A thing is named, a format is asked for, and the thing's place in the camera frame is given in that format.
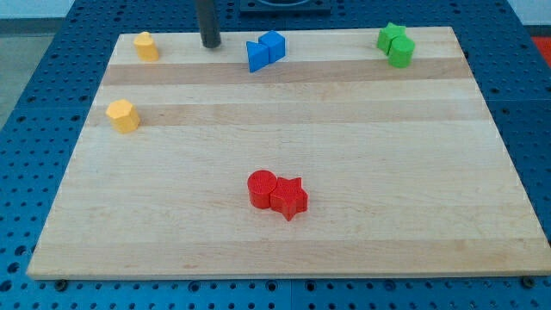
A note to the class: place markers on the blue triangle block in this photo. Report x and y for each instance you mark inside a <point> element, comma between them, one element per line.
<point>258,56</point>

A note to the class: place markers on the blue cube block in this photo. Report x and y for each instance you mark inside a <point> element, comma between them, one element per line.
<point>276,44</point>

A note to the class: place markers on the wooden board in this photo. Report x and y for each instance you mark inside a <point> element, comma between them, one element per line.
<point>405,171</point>

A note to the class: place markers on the red star block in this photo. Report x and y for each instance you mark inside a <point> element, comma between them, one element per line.
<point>288,198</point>

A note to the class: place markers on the red cylinder block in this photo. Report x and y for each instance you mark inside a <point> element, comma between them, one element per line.
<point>260,184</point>

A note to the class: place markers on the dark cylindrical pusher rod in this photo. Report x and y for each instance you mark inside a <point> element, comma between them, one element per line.
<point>208,23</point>

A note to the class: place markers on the green cylinder block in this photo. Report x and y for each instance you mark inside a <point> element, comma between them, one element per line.
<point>401,51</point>

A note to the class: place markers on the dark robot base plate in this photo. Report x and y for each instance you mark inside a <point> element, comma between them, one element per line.
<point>284,6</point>

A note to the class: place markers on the yellow hexagon block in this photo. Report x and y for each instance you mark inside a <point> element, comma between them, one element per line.
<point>123,116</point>

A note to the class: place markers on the green star block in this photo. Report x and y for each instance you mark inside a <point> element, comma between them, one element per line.
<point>387,34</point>

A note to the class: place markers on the yellow heart block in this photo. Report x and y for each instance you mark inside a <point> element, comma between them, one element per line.
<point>145,47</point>

